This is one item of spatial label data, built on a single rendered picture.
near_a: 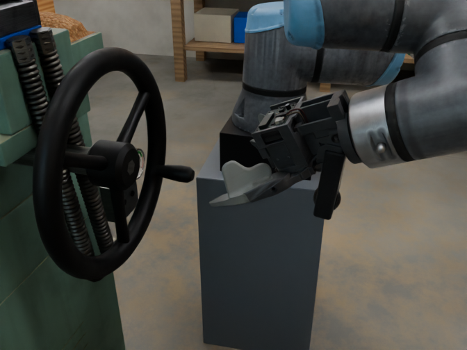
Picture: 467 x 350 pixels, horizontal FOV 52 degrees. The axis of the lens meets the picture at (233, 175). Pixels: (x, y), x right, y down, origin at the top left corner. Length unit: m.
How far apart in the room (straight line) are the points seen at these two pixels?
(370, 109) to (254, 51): 0.56
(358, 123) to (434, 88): 0.08
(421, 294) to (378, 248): 0.25
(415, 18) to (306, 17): 0.11
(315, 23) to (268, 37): 0.50
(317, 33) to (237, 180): 0.20
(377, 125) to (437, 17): 0.13
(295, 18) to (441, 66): 0.16
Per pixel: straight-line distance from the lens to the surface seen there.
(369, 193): 2.17
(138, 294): 1.62
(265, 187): 0.60
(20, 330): 0.85
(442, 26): 0.56
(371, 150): 0.54
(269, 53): 1.05
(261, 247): 1.17
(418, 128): 0.52
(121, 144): 0.61
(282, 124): 0.56
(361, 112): 0.54
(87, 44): 0.88
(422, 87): 0.53
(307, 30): 0.55
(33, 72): 0.59
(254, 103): 1.08
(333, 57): 1.06
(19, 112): 0.60
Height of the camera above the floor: 1.10
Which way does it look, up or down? 29 degrees down
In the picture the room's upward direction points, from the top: straight up
